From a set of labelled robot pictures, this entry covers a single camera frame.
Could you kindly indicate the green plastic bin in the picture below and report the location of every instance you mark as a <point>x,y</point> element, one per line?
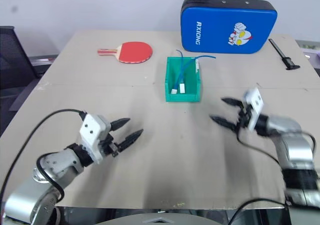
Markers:
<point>192,85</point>

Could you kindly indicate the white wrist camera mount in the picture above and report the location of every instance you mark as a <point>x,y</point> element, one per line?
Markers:
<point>91,132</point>
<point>256,102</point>

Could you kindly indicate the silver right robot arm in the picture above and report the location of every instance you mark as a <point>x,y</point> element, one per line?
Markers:
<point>297,150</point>

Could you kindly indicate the blue black punching pad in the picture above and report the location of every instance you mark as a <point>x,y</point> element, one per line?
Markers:
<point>215,22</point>

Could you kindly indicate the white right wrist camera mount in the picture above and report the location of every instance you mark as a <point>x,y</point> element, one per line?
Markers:
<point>256,102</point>

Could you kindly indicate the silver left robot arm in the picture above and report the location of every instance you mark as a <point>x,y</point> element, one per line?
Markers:
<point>57,163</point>

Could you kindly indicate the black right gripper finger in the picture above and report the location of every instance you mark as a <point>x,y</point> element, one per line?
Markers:
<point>223,122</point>
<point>232,101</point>

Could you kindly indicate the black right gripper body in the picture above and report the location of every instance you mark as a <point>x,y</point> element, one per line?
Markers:
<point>243,121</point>

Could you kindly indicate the black plastic caliper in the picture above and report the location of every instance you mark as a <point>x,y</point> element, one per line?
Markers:
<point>287,60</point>

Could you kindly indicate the black mesh office chair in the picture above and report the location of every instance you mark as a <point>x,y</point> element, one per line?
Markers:
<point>12,60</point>

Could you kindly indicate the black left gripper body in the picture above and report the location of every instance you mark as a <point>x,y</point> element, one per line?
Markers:
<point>109,146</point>

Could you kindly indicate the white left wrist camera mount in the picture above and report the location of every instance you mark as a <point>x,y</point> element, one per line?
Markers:
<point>91,132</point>

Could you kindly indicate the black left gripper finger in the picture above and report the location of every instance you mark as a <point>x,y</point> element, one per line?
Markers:
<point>120,123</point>
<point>130,139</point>

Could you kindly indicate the red table tennis paddle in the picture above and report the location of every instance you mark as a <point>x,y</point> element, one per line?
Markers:
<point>135,52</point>

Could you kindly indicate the white coupler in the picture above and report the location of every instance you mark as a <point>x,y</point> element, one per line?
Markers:
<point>182,88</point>
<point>173,91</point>

